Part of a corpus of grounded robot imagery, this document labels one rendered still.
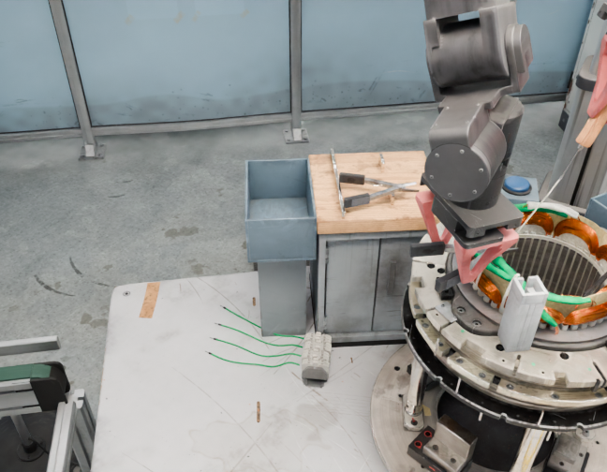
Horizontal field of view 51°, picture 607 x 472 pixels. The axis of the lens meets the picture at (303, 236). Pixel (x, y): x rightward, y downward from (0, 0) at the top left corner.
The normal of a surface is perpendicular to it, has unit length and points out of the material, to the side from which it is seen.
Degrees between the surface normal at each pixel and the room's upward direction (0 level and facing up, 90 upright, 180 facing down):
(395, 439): 0
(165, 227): 0
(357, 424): 0
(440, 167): 89
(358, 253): 90
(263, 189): 90
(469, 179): 89
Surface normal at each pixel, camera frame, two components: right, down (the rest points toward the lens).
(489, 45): -0.53, 0.37
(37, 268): 0.00, -0.77
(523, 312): 0.12, 0.62
